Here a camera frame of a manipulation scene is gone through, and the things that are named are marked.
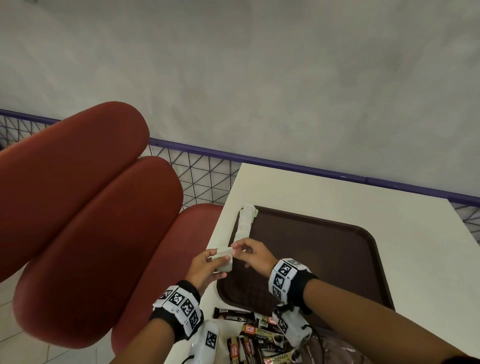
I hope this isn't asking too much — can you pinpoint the person's left hand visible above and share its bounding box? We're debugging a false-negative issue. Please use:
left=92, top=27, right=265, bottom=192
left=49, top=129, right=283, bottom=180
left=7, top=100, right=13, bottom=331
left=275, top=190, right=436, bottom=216
left=184, top=248, right=233, bottom=297

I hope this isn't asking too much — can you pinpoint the person's right hand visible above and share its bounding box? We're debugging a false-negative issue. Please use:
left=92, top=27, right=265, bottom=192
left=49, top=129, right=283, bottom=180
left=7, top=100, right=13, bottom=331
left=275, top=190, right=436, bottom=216
left=230, top=238, right=279, bottom=279

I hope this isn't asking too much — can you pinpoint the row of white tea bags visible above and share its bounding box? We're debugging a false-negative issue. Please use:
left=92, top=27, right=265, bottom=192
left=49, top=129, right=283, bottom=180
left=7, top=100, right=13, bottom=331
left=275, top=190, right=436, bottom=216
left=233, top=204, right=260, bottom=248

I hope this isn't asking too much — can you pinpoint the brown plastic tray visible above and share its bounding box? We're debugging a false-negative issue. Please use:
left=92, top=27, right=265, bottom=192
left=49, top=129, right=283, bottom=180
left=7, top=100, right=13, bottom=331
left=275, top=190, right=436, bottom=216
left=216, top=205, right=395, bottom=331

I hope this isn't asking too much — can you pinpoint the pile of coffee stick sachets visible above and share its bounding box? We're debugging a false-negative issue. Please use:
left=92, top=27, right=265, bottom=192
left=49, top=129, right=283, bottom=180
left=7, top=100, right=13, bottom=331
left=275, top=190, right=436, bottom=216
left=212, top=307, right=305, bottom=364

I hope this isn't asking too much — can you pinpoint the pile of brown sugar packets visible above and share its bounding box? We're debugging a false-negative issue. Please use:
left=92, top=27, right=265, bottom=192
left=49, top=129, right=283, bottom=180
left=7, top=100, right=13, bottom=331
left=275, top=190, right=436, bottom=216
left=299, top=326, right=361, bottom=364

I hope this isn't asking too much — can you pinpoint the person's right forearm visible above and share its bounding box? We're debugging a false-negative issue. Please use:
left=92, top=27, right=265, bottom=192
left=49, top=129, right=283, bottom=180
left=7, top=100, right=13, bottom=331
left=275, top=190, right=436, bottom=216
left=301, top=278, right=470, bottom=364

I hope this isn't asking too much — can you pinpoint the person's left forearm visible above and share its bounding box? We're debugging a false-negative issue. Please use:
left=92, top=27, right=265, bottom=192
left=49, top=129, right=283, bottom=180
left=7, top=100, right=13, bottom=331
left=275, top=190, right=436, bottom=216
left=108, top=318, right=177, bottom=364

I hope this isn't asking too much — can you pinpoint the person's black sleeve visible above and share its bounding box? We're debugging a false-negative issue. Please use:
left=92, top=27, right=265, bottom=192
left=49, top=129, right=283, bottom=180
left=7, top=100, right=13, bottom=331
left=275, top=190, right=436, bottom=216
left=438, top=354, right=480, bottom=364

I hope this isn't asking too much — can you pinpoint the right marker wristband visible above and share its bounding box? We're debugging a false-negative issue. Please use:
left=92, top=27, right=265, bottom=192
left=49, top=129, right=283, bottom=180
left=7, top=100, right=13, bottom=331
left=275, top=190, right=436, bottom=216
left=268, top=257, right=319, bottom=307

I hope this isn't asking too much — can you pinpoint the marker wristband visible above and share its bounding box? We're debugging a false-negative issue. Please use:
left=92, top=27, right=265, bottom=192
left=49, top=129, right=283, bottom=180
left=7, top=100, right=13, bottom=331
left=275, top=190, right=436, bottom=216
left=268, top=257, right=319, bottom=307
left=149, top=280, right=205, bottom=343

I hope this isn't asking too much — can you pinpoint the left marker wristband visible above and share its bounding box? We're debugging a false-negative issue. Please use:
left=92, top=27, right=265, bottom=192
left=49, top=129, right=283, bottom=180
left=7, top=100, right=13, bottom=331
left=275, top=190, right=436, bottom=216
left=149, top=280, right=205, bottom=343

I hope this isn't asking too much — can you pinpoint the red padded chair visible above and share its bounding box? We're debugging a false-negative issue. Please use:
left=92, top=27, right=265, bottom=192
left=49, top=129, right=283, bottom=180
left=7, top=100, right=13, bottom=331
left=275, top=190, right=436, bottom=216
left=0, top=101, right=225, bottom=355

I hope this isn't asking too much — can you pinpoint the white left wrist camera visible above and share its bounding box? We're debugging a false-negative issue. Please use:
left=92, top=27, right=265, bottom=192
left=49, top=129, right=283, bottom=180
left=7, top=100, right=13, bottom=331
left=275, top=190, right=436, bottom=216
left=191, top=319, right=220, bottom=364

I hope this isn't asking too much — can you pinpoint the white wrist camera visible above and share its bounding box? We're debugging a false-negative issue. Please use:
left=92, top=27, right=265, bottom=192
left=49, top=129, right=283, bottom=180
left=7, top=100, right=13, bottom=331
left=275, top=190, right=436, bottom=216
left=191, top=319, right=220, bottom=364
left=272, top=303, right=313, bottom=349

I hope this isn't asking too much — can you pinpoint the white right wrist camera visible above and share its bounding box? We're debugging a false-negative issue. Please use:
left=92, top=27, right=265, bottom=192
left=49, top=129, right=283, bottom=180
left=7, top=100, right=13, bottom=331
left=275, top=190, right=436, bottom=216
left=272, top=303, right=313, bottom=349

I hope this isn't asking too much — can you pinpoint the black camera cable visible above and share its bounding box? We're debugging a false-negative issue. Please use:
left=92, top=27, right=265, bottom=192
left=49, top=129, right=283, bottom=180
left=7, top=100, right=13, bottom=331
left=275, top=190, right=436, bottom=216
left=310, top=325, right=324, bottom=364

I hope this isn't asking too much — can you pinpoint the purple wire fence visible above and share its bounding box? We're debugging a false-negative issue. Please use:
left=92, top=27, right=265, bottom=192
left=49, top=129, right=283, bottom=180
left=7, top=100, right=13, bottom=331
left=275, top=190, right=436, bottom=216
left=0, top=108, right=480, bottom=245

